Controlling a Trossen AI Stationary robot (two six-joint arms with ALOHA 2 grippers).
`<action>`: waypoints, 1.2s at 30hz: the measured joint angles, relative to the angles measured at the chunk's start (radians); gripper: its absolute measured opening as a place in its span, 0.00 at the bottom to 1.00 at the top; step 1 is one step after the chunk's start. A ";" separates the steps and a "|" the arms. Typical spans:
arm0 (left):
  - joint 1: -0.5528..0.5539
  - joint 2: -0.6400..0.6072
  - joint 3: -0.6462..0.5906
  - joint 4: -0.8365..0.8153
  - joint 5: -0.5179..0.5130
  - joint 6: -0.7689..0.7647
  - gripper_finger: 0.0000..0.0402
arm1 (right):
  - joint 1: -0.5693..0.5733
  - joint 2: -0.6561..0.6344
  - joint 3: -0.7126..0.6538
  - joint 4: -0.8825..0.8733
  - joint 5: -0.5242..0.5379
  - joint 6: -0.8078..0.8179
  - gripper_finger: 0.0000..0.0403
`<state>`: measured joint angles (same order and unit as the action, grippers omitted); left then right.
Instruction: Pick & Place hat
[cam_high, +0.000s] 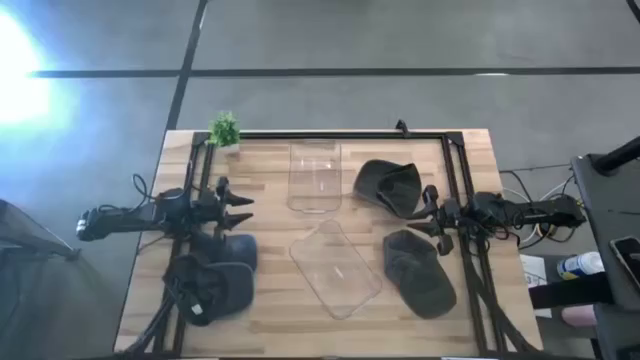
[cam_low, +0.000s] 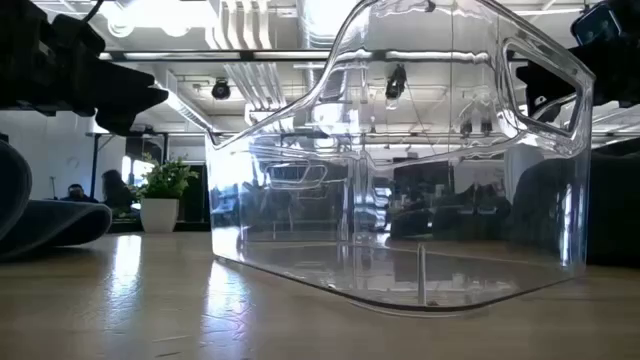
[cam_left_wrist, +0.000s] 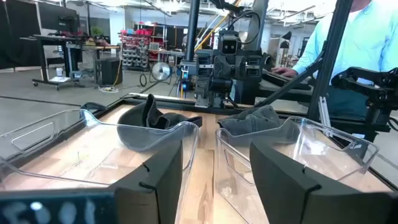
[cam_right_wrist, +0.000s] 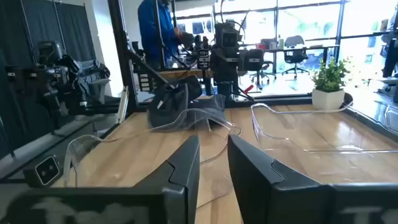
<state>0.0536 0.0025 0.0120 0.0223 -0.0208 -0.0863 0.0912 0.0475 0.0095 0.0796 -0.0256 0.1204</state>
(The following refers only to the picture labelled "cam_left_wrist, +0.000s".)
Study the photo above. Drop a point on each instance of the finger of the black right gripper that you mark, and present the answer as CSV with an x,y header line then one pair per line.
x,y
222,67
241,67

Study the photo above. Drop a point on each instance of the black side desk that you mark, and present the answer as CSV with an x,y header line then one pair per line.
x,y
280,84

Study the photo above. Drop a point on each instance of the grey cap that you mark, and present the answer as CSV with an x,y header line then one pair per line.
x,y
252,121

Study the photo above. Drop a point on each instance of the clear bin with dark cap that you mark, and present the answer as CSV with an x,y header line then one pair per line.
x,y
140,118

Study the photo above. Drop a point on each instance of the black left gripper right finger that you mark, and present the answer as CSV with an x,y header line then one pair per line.
x,y
286,186

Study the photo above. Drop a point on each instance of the shelving with red bins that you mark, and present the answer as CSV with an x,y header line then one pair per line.
x,y
135,46

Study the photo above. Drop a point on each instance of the black computer case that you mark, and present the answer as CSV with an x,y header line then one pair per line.
x,y
111,71

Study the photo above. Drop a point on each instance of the round metal fan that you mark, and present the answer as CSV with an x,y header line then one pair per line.
x,y
160,71

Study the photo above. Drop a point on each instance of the black monitor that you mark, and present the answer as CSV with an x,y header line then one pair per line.
x,y
57,17

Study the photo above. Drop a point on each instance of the black rolling desk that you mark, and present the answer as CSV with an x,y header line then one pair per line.
x,y
53,40

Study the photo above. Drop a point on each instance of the person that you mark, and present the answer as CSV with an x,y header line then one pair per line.
x,y
363,40

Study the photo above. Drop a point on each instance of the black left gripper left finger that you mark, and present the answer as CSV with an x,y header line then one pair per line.
x,y
155,186

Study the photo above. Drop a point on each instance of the black vertical pole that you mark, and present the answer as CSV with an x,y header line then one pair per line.
x,y
192,28

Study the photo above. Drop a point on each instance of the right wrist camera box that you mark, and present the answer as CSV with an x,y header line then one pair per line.
x,y
230,43

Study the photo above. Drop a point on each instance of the clear plastic bin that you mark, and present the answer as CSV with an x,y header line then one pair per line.
x,y
93,140
326,146

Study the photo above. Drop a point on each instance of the person's hand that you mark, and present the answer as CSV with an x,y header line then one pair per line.
x,y
284,71

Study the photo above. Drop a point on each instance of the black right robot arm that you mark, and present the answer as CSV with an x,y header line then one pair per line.
x,y
228,5

